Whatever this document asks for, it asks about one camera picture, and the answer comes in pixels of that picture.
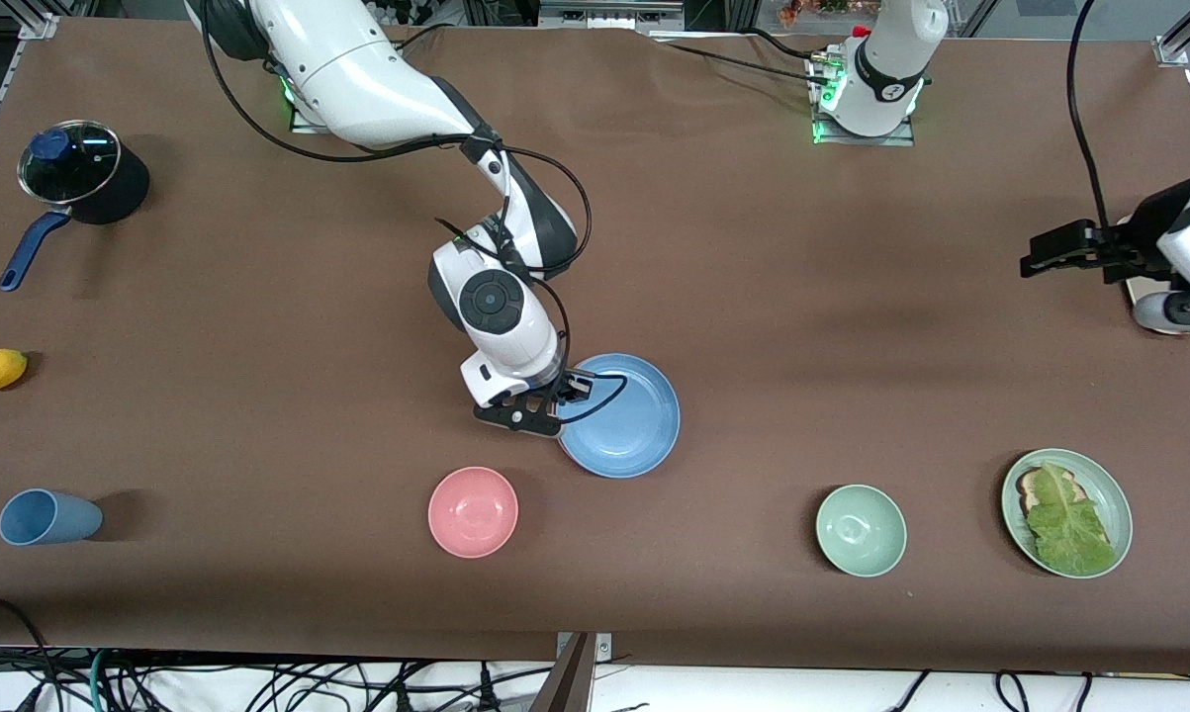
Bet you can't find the blue plate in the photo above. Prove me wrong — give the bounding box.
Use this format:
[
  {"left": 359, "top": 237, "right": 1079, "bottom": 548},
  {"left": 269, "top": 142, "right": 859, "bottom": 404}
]
[{"left": 558, "top": 353, "right": 682, "bottom": 480}]

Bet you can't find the beige rounded object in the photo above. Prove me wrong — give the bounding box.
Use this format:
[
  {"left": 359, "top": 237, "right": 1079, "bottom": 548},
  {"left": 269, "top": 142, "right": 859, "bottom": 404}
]
[{"left": 1124, "top": 275, "right": 1175, "bottom": 310}]

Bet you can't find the small pink bowl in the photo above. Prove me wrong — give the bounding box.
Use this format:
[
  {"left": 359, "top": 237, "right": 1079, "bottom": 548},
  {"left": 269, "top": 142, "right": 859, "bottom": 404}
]
[{"left": 427, "top": 466, "right": 519, "bottom": 559}]

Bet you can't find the toasted bread slice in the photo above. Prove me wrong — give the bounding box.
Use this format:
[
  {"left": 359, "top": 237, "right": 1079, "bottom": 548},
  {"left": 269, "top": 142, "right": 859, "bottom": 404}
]
[{"left": 1016, "top": 468, "right": 1090, "bottom": 515}]

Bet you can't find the green plate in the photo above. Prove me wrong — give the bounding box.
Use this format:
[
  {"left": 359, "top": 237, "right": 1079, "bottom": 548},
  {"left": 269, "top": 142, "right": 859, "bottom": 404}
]
[{"left": 1000, "top": 448, "right": 1134, "bottom": 579}]

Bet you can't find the brown table cover sheet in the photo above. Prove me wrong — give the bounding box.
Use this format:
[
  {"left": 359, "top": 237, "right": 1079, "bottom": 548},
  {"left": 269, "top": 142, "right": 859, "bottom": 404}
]
[{"left": 0, "top": 15, "right": 1190, "bottom": 675}]

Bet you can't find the green lettuce leaf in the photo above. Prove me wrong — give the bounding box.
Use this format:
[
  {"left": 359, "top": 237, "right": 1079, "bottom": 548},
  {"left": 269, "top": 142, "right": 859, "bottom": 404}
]
[{"left": 1025, "top": 461, "right": 1118, "bottom": 577}]

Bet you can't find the dark metal bar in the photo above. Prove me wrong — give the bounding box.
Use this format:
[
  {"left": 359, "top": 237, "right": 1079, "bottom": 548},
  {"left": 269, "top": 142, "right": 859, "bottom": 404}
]
[{"left": 528, "top": 633, "right": 595, "bottom": 712}]

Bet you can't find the small green bowl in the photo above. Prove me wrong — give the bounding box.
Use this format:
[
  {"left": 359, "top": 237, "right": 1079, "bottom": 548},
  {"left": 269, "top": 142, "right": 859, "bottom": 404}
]
[{"left": 815, "top": 484, "right": 908, "bottom": 578}]

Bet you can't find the grey metal box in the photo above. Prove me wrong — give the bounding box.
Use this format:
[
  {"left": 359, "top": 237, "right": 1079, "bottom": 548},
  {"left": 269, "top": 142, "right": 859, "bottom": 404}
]
[{"left": 538, "top": 0, "right": 687, "bottom": 33}]

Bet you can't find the blue cup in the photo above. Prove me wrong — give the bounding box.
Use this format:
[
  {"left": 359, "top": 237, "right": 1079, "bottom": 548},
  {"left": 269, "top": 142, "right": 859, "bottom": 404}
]
[{"left": 0, "top": 489, "right": 103, "bottom": 547}]

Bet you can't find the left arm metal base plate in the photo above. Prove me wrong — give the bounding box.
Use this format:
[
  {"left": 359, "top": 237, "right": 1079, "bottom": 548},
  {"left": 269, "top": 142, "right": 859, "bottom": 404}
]
[{"left": 810, "top": 54, "right": 917, "bottom": 147}]

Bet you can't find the metal table bracket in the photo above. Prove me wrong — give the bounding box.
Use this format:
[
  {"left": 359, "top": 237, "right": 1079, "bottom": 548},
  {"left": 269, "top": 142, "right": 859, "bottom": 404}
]
[{"left": 555, "top": 631, "right": 612, "bottom": 662}]

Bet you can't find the black base cable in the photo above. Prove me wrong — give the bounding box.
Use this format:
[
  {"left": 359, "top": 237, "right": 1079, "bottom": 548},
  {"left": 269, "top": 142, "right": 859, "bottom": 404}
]
[
  {"left": 395, "top": 22, "right": 457, "bottom": 50},
  {"left": 649, "top": 38, "right": 838, "bottom": 90},
  {"left": 741, "top": 27, "right": 825, "bottom": 64}
]

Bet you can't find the black floor cable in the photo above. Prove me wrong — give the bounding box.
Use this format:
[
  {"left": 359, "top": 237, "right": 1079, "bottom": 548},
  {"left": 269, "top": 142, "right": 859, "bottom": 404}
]
[{"left": 0, "top": 593, "right": 53, "bottom": 712}]

